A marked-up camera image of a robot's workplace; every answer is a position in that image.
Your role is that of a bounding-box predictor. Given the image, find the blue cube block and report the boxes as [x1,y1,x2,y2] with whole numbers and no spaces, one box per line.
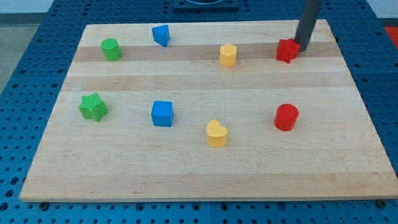
[151,101,174,127]

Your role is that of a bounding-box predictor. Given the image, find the green cylinder block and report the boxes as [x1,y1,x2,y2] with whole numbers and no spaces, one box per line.
[101,38,122,61]

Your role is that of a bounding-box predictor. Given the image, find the blue triangle block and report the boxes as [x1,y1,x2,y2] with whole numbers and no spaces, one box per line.
[152,25,170,47]

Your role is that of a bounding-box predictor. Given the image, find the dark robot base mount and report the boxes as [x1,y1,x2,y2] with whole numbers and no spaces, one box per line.
[170,0,239,11]

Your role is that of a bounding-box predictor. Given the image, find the red star block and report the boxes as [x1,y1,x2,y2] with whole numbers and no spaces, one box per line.
[276,39,301,63]

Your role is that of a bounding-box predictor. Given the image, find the wooden board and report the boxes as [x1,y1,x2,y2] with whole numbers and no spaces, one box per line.
[19,19,397,202]

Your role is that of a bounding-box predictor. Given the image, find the green star block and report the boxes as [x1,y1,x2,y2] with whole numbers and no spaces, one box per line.
[78,92,108,122]

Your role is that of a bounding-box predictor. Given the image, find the yellow heart block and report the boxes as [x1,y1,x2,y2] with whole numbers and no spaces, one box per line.
[206,119,228,147]

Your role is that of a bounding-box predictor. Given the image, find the yellow hexagon block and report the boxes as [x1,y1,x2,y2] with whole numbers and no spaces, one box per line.
[219,44,238,67]

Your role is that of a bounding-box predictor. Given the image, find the red cylinder block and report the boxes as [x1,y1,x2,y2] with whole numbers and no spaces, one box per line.
[274,103,299,131]

